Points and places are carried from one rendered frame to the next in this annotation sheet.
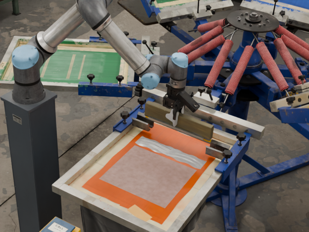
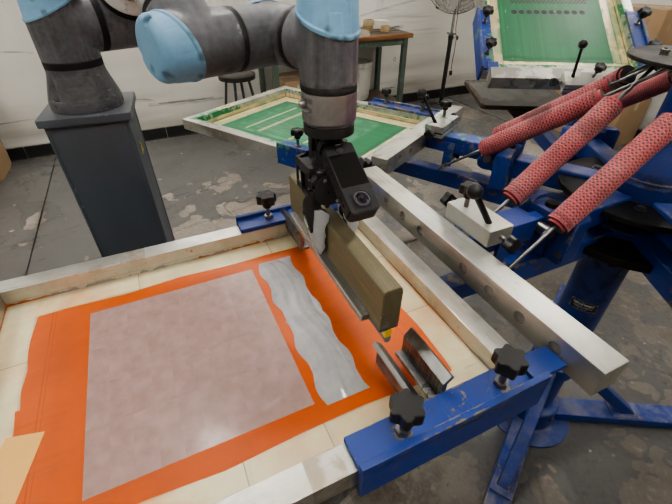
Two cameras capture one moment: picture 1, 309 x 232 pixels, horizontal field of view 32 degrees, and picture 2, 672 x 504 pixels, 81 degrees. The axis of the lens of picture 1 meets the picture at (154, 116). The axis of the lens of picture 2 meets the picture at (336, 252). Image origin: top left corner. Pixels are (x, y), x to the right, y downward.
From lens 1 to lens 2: 2.08 m
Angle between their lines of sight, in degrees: 29
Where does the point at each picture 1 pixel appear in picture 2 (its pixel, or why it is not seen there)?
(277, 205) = (624, 487)
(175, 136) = not seen: hidden behind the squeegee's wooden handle
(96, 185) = (62, 328)
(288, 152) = not seen: outside the picture
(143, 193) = (110, 405)
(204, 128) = (370, 285)
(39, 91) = (80, 92)
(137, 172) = (174, 336)
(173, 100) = (309, 168)
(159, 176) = (205, 373)
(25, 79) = (41, 51)
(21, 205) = not seen: hidden behind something
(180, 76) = (313, 73)
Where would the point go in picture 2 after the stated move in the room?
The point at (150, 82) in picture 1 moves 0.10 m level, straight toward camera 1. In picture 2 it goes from (149, 44) to (54, 59)
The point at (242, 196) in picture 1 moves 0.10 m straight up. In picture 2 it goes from (556, 434) to (565, 419)
